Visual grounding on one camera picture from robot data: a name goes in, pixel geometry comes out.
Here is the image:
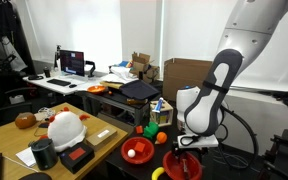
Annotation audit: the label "white paper sheet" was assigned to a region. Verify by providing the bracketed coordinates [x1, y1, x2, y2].
[15, 146, 38, 168]

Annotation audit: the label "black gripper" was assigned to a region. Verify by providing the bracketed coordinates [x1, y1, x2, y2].
[172, 142, 208, 171]

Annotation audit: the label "flat tan cardboard box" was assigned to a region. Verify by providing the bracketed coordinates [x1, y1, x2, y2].
[84, 124, 118, 151]

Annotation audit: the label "wooden shape sorter box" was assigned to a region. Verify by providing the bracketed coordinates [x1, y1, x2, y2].
[149, 99, 174, 128]

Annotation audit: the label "wooden table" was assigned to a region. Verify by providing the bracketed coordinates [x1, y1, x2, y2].
[0, 102, 129, 180]

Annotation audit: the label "red cube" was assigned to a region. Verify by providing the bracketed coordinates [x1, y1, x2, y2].
[133, 141, 147, 154]

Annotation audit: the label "white ball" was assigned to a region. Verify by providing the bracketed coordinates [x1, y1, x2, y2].
[127, 148, 137, 159]

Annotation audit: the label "small open cardboard box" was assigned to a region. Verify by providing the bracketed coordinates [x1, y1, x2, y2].
[129, 52, 161, 84]

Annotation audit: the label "black cylinder speaker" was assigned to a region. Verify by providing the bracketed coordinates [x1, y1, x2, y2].
[30, 137, 59, 171]

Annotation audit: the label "black box red top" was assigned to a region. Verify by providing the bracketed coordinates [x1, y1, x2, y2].
[58, 142, 96, 174]

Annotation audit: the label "black metal table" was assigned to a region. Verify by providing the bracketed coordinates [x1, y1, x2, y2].
[75, 89, 152, 126]

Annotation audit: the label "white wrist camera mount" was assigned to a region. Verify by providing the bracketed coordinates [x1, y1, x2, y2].
[177, 133, 220, 150]

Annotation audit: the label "large cardboard box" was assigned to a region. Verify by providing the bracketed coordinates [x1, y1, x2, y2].
[162, 57, 220, 107]

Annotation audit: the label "red plastic bowl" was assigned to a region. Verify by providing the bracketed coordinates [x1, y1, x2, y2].
[120, 136, 156, 165]
[162, 150, 204, 180]

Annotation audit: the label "computer monitor lit screen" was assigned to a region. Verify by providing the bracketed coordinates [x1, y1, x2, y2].
[59, 49, 86, 78]

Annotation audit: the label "brown ball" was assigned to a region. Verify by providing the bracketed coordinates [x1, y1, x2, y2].
[14, 111, 38, 130]

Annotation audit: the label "blue white toothpaste tube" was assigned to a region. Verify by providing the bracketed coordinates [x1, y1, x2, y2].
[151, 97, 165, 114]

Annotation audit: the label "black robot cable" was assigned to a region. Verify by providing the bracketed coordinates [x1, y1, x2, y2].
[217, 105, 260, 171]

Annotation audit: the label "black headphones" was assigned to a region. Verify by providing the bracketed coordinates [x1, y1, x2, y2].
[27, 74, 44, 81]

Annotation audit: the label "green toy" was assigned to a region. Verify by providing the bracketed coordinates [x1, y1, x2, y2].
[142, 121, 160, 140]

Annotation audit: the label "yellow banana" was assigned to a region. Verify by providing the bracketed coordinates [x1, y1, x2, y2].
[151, 166, 166, 180]

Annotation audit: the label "black cup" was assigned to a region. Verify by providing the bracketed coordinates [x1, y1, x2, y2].
[43, 66, 52, 79]

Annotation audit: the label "black office chair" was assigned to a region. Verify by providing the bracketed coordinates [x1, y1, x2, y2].
[0, 85, 35, 132]

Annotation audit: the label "black rounded mouse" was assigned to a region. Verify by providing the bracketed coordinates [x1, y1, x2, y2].
[18, 171, 53, 180]

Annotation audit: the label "white desk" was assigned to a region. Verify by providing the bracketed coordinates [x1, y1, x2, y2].
[22, 71, 108, 96]

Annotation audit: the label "white paper pile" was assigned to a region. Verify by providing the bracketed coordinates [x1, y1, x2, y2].
[98, 65, 140, 85]

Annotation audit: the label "black webcam stand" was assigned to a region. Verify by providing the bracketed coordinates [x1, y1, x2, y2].
[53, 44, 62, 71]

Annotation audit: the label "orange ball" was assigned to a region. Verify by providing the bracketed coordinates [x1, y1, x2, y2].
[156, 131, 168, 145]

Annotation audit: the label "orange bowl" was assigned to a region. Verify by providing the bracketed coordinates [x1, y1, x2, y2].
[86, 84, 108, 95]

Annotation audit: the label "white plush toy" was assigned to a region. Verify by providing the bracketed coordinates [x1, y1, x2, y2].
[47, 106, 91, 153]

